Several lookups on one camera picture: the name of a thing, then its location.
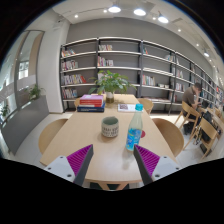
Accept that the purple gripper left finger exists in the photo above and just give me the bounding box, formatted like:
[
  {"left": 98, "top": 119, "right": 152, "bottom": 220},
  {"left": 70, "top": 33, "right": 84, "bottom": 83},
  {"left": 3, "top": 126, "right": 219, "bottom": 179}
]
[{"left": 43, "top": 144, "right": 95, "bottom": 187}]

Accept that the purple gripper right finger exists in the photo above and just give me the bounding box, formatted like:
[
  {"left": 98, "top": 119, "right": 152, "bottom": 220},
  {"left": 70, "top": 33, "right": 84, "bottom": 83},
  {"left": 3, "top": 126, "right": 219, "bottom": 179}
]
[{"left": 133, "top": 144, "right": 183, "bottom": 186}]

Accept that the clear plastic water bottle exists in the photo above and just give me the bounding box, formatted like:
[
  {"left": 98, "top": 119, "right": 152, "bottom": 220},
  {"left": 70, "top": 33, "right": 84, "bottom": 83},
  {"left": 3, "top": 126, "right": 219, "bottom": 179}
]
[{"left": 126, "top": 104, "right": 143, "bottom": 151}]

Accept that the red round coaster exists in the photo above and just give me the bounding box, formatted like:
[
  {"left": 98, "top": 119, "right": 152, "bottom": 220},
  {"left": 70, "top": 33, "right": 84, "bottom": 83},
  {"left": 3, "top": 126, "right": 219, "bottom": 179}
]
[{"left": 141, "top": 130, "right": 146, "bottom": 138}]

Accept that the right near wooden chair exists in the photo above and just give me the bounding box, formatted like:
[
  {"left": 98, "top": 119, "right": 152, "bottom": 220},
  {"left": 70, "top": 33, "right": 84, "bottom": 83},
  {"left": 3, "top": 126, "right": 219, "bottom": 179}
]
[{"left": 153, "top": 118, "right": 184, "bottom": 157}]

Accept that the left near wooden chair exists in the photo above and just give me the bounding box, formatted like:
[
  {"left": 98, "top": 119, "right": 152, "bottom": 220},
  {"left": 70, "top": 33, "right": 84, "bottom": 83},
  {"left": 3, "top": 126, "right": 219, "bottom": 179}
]
[{"left": 38, "top": 118, "right": 67, "bottom": 154}]

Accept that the grey patterned ceramic cup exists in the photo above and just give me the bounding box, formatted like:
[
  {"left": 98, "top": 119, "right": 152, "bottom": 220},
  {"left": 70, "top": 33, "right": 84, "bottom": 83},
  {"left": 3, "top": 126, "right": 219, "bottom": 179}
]
[{"left": 101, "top": 117, "right": 119, "bottom": 138}]

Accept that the far right wooden chair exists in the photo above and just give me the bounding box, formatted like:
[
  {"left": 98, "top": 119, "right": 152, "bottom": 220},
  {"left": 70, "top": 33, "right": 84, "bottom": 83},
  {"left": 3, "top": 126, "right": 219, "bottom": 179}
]
[{"left": 138, "top": 98, "right": 154, "bottom": 114}]

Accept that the stack of red books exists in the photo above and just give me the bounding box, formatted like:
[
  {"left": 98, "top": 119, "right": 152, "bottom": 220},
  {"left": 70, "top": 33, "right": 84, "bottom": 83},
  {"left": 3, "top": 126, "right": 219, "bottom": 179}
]
[{"left": 77, "top": 94, "right": 105, "bottom": 112}]

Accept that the far left wooden chair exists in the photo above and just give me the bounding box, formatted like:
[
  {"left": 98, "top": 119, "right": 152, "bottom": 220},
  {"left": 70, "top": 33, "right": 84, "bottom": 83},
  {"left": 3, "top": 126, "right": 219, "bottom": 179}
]
[{"left": 74, "top": 97, "right": 80, "bottom": 107}]

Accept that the white open magazine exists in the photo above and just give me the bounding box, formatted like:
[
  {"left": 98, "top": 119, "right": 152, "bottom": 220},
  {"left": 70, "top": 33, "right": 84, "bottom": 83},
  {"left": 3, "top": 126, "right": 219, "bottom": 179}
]
[{"left": 118, "top": 104, "right": 135, "bottom": 112}]

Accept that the wooden chair at right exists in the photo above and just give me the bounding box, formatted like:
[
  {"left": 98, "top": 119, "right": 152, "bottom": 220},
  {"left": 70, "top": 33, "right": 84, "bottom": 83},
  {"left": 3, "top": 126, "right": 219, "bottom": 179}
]
[{"left": 184, "top": 118, "right": 218, "bottom": 158}]

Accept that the wooden chair beside person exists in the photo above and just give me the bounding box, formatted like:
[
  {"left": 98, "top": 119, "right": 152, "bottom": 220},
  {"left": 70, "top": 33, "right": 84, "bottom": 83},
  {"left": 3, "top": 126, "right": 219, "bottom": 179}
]
[{"left": 174, "top": 100, "right": 201, "bottom": 137}]

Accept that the seated person in brown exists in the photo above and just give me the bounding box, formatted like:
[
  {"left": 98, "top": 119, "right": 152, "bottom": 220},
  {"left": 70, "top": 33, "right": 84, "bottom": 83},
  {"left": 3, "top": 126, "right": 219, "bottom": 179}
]
[{"left": 182, "top": 83, "right": 202, "bottom": 109}]

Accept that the green potted plant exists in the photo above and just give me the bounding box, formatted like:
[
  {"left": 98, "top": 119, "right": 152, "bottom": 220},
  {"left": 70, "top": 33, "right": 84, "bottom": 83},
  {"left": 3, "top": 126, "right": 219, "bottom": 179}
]
[{"left": 88, "top": 70, "right": 135, "bottom": 103}]

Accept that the small plant on ledge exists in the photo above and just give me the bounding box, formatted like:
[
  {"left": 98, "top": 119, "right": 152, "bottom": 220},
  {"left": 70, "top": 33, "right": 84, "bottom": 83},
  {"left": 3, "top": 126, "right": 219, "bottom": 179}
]
[{"left": 25, "top": 84, "right": 44, "bottom": 100}]

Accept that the large grey bookshelf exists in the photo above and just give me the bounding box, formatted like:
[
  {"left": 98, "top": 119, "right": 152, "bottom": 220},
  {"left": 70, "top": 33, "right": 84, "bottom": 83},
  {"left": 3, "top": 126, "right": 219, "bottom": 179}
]
[{"left": 59, "top": 37, "right": 223, "bottom": 114}]

